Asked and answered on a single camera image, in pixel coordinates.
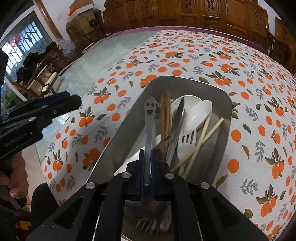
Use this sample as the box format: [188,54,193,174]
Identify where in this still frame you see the carved wooden armchair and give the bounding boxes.
[268,17,295,75]

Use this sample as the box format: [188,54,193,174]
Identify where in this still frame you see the large white plastic spoon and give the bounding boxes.
[171,95,205,131]

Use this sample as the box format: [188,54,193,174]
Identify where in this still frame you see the carved wooden sofa bench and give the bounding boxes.
[103,0,270,49]

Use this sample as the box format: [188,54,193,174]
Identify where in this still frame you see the orange-print tablecloth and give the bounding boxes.
[41,29,296,241]

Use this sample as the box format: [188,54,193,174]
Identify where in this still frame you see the small black fan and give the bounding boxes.
[88,18,100,28]

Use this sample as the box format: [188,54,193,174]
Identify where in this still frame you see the stacked cardboard boxes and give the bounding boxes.
[66,1,104,45]

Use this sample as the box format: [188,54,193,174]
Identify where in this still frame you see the clear plastic bag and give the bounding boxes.
[58,38,77,58]

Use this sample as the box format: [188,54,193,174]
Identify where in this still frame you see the white plastic fork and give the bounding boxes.
[176,128,198,176]

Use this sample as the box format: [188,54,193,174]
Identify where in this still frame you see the window with metal grille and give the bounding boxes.
[1,11,53,81]

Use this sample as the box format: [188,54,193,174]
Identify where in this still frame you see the person's left hand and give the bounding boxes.
[1,152,29,199]

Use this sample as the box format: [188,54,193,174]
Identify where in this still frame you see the wooden chair at left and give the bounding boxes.
[12,42,79,97]

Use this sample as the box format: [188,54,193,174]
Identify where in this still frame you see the smiley-handle metal fork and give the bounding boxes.
[136,96,169,235]

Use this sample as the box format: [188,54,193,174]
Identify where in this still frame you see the small white plastic spoon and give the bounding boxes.
[184,100,212,131]

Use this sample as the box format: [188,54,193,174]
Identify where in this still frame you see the dark wooden chopstick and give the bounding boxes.
[164,90,171,160]
[160,93,166,162]

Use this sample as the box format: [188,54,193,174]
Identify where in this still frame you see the metal spoon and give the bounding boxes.
[166,97,185,167]
[153,106,184,166]

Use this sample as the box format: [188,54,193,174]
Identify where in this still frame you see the light bamboo chopstick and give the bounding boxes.
[182,111,212,179]
[170,117,224,172]

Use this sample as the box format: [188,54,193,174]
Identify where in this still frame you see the grey metal tray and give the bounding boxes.
[86,75,233,241]

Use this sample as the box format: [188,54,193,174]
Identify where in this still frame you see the small cream box on table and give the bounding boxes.
[42,72,61,96]

